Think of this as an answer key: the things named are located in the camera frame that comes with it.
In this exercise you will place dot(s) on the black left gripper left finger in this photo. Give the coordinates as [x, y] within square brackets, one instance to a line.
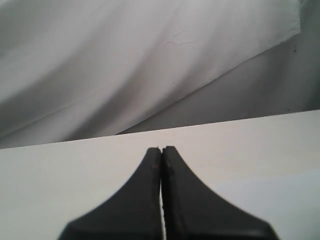
[132, 213]

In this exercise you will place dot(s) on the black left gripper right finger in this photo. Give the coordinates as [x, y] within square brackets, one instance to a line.
[192, 211]

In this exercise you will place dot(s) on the white paper stack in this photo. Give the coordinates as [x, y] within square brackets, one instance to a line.
[291, 203]

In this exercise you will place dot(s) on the white backdrop cloth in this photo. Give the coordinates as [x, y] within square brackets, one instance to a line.
[74, 69]

